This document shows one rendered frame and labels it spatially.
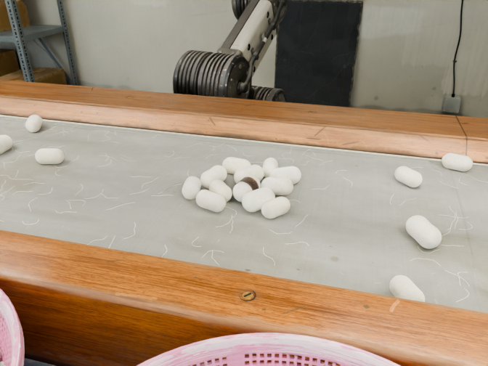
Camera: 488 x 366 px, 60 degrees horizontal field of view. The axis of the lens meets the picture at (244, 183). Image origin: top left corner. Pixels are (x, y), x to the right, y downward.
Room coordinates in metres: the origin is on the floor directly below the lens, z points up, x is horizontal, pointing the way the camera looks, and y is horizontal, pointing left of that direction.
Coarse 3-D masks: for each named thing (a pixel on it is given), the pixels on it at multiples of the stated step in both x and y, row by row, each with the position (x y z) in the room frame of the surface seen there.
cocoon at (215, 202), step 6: (198, 192) 0.39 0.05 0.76; (204, 192) 0.38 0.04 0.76; (210, 192) 0.38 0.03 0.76; (198, 198) 0.38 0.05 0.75; (204, 198) 0.38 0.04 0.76; (210, 198) 0.38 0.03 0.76; (216, 198) 0.37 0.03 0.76; (222, 198) 0.38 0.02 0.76; (198, 204) 0.38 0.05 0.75; (204, 204) 0.38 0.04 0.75; (210, 204) 0.37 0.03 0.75; (216, 204) 0.37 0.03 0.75; (222, 204) 0.37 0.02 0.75; (210, 210) 0.38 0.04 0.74; (216, 210) 0.37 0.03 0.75
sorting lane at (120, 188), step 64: (0, 128) 0.61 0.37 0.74; (64, 128) 0.61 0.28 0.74; (128, 128) 0.61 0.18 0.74; (0, 192) 0.42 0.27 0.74; (64, 192) 0.42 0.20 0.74; (128, 192) 0.42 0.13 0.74; (320, 192) 0.42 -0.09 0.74; (384, 192) 0.42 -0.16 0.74; (448, 192) 0.42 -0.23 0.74; (192, 256) 0.30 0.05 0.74; (256, 256) 0.30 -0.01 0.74; (320, 256) 0.30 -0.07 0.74; (384, 256) 0.30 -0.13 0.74; (448, 256) 0.30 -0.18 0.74
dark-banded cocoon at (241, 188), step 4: (252, 176) 0.41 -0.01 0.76; (256, 180) 0.41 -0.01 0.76; (236, 184) 0.40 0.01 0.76; (240, 184) 0.40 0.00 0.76; (244, 184) 0.40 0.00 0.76; (260, 184) 0.41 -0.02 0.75; (236, 188) 0.39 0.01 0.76; (240, 188) 0.39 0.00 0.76; (244, 188) 0.39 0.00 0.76; (248, 188) 0.39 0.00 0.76; (236, 192) 0.39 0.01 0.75; (240, 192) 0.39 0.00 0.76; (244, 192) 0.39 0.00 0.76; (236, 196) 0.39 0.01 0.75; (240, 196) 0.39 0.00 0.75; (240, 200) 0.39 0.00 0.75
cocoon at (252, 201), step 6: (252, 192) 0.38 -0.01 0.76; (258, 192) 0.38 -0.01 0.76; (264, 192) 0.38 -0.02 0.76; (270, 192) 0.38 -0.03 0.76; (246, 198) 0.37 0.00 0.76; (252, 198) 0.37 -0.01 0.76; (258, 198) 0.37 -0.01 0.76; (264, 198) 0.38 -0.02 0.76; (270, 198) 0.38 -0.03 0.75; (246, 204) 0.37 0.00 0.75; (252, 204) 0.37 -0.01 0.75; (258, 204) 0.37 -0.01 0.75; (246, 210) 0.37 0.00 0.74; (252, 210) 0.37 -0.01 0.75; (258, 210) 0.37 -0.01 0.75
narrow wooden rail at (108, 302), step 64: (0, 256) 0.27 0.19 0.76; (64, 256) 0.27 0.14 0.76; (128, 256) 0.27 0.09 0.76; (64, 320) 0.24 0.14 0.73; (128, 320) 0.22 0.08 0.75; (192, 320) 0.21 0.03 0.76; (256, 320) 0.20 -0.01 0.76; (320, 320) 0.20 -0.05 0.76; (384, 320) 0.20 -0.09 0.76; (448, 320) 0.20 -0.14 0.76
